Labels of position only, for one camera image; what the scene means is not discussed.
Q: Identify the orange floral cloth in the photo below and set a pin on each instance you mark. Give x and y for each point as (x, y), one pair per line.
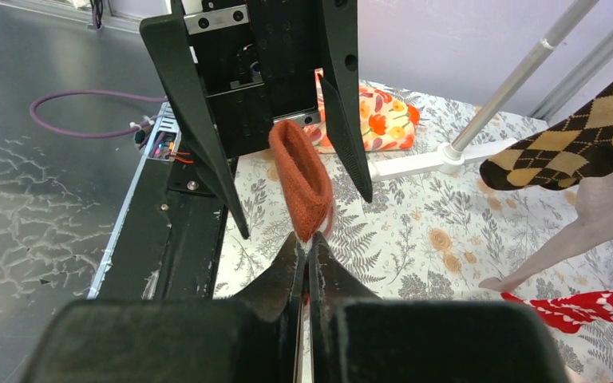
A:
(380, 119)

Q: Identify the brown striped sock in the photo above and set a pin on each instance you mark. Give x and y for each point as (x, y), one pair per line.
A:
(593, 226)
(306, 186)

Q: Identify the silver drying rack frame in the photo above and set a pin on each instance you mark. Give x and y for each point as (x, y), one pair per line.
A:
(450, 157)

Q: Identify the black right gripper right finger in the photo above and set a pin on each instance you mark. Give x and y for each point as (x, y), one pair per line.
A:
(359, 337)

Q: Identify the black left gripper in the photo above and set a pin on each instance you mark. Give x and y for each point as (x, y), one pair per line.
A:
(258, 61)

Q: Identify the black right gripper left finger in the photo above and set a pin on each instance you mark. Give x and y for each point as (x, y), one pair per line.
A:
(253, 336)

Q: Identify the brown argyle sock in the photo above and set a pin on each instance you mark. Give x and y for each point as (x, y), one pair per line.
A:
(578, 147)

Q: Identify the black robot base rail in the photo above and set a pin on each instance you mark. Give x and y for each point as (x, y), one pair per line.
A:
(167, 239)

